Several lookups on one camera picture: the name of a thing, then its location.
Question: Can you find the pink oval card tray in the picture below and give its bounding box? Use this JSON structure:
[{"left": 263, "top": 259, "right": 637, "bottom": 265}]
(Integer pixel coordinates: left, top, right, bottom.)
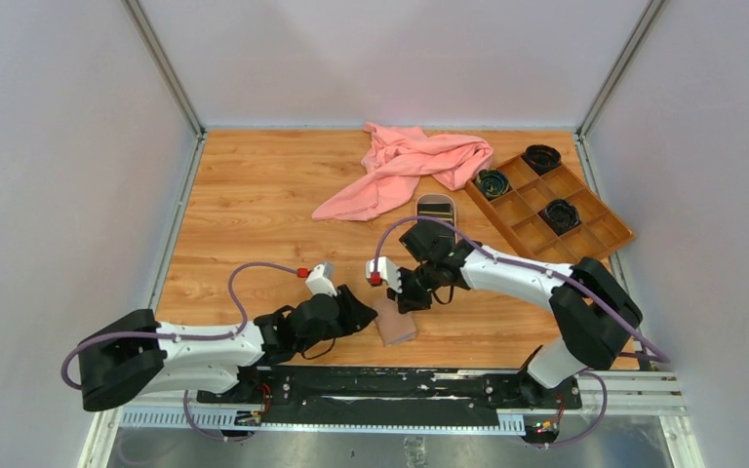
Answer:
[{"left": 415, "top": 193, "right": 457, "bottom": 246}]

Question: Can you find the pink card holder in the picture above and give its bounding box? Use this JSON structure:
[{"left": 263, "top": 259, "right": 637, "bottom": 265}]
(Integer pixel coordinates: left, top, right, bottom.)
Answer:
[{"left": 372, "top": 296, "right": 417, "bottom": 346}]

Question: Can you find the black coiled item near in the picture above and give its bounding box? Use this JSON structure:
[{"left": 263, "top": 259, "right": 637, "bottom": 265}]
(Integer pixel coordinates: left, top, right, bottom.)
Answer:
[{"left": 538, "top": 199, "right": 581, "bottom": 236}]

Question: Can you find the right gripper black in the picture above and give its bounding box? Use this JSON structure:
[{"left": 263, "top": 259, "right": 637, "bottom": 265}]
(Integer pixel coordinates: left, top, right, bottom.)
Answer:
[{"left": 387, "top": 261, "right": 441, "bottom": 313}]

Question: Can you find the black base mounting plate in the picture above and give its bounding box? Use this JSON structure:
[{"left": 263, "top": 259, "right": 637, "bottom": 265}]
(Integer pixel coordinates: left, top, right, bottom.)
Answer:
[{"left": 192, "top": 366, "right": 581, "bottom": 427}]

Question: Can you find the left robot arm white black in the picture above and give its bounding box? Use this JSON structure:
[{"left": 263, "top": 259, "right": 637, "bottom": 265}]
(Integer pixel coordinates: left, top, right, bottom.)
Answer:
[{"left": 73, "top": 286, "right": 377, "bottom": 412}]

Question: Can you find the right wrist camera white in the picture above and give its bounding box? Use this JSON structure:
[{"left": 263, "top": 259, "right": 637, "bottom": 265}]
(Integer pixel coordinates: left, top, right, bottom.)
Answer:
[{"left": 365, "top": 256, "right": 402, "bottom": 293}]

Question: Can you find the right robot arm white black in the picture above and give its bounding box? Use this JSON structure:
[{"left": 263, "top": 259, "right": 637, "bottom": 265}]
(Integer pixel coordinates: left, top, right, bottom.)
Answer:
[{"left": 367, "top": 216, "right": 643, "bottom": 408}]

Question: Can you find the brown divided wooden tray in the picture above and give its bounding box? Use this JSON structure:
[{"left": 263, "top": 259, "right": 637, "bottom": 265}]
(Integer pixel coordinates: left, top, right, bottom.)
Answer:
[{"left": 464, "top": 144, "right": 635, "bottom": 263}]

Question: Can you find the aluminium rail frame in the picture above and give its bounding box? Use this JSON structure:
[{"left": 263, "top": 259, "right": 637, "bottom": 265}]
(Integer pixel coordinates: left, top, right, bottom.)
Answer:
[{"left": 80, "top": 366, "right": 704, "bottom": 467}]

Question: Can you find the dark green coiled item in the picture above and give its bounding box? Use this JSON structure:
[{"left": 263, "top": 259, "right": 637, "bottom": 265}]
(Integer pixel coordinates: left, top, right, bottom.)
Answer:
[{"left": 473, "top": 169, "right": 511, "bottom": 201}]

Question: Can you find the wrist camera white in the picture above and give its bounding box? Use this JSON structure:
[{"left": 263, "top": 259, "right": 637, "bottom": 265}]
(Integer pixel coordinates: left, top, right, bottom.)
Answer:
[
  {"left": 365, "top": 256, "right": 402, "bottom": 293},
  {"left": 305, "top": 261, "right": 338, "bottom": 296}
]

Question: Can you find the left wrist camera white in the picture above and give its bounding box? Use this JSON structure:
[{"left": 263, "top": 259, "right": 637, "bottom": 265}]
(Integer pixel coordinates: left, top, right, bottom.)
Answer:
[{"left": 305, "top": 261, "right": 338, "bottom": 296}]

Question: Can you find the pink cloth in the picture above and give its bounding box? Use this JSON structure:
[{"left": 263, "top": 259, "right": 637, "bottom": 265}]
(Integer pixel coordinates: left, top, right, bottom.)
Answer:
[{"left": 311, "top": 122, "right": 493, "bottom": 221}]

